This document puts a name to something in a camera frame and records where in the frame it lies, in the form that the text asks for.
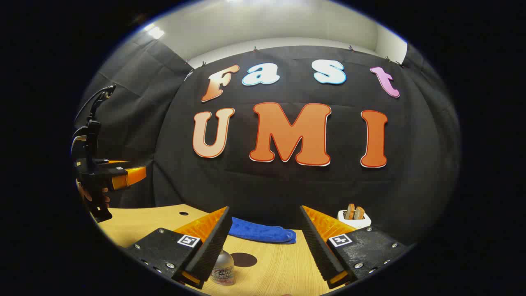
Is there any white toaster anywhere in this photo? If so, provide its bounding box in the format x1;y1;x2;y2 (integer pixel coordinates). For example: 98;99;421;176
337;209;372;230

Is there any black cable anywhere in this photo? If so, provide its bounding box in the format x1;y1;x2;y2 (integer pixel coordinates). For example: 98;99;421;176
75;84;115;124

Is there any grey cable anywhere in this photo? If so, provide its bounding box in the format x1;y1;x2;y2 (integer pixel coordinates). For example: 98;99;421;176
71;134;88;159

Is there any blue towel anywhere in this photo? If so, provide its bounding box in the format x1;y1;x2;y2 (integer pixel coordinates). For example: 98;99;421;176
228;217;297;245

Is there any ceiling light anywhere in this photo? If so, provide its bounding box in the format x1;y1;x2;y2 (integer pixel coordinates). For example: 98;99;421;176
144;24;166;40

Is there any silver water bottle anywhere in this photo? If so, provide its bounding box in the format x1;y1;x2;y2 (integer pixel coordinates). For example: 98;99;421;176
210;249;235;286

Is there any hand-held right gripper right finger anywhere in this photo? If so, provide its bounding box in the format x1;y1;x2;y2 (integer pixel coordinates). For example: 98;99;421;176
299;205;411;290

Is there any dark brown round coaster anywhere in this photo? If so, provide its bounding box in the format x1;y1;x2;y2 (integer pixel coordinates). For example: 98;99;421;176
231;252;258;268

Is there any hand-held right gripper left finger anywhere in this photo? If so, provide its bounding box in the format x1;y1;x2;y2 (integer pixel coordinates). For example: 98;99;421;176
123;206;233;290

